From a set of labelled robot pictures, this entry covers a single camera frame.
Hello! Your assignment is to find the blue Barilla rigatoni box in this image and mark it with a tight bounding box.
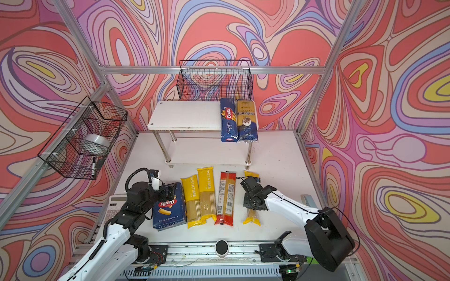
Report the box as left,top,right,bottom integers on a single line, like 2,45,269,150
152,182,187,231

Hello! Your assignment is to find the blue clear spaghetti bag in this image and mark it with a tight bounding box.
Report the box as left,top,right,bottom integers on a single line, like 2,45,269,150
237,100,259,142

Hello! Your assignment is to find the black wire basket left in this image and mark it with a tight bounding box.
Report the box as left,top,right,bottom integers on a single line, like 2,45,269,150
37,97,128,180

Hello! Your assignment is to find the blue Barilla spaghetti box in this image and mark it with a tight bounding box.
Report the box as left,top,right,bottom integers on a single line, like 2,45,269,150
220,98,239,142

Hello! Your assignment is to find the black marker pen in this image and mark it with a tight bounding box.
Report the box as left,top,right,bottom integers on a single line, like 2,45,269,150
91,157,96,178

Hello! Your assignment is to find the black wire basket back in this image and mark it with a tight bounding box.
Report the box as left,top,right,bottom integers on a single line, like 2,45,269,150
176,59,253,101

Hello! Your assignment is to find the yellow Pastatime bag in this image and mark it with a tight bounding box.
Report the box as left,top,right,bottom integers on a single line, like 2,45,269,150
181,175,206,228
198,167,217,221

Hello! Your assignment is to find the grey white stapler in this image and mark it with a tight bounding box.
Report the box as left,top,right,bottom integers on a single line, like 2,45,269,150
301,194,317,208

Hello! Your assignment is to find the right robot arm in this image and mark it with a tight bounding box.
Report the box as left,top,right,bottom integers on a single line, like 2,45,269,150
240,176,355,272

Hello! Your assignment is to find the silver tape roll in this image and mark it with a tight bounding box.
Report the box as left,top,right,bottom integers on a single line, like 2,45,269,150
84,133,110,147

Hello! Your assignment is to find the red spaghetti bag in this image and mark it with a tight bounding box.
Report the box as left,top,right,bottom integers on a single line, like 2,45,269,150
215,172,237,227

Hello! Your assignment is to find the yellow spaghetti bag barcode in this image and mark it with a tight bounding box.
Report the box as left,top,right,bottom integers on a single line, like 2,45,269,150
243,171,261,226

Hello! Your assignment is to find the black wire basket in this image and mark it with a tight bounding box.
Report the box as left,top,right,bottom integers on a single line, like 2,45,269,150
37,97,128,180
176,59,253,101

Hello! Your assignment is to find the round black white sensor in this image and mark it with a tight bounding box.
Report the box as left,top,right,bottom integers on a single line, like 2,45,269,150
214,240,229,258

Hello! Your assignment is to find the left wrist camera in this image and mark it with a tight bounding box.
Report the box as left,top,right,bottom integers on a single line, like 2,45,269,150
150,169,162,191

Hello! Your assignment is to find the white two-tier shelf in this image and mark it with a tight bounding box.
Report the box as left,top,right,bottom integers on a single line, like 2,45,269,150
147,101,253,170

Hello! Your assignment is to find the white calculator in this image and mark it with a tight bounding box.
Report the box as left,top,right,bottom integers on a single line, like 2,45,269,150
102,194,127,224

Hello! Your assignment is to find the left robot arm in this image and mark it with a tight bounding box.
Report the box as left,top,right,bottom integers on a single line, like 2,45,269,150
59,167,177,281

